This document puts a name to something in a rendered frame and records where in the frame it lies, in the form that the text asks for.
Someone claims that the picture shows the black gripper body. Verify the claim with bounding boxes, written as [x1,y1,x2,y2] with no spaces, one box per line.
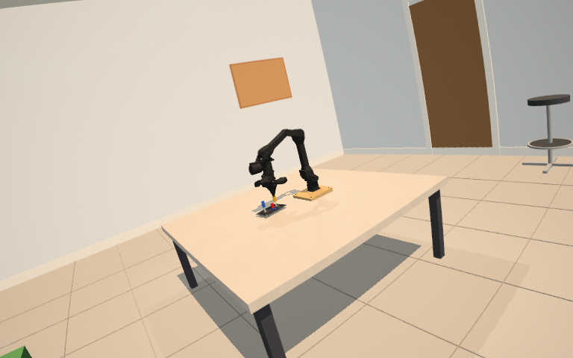
[254,169,287,187]

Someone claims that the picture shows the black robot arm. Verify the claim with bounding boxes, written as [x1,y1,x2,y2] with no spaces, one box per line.
[248,128,321,192]

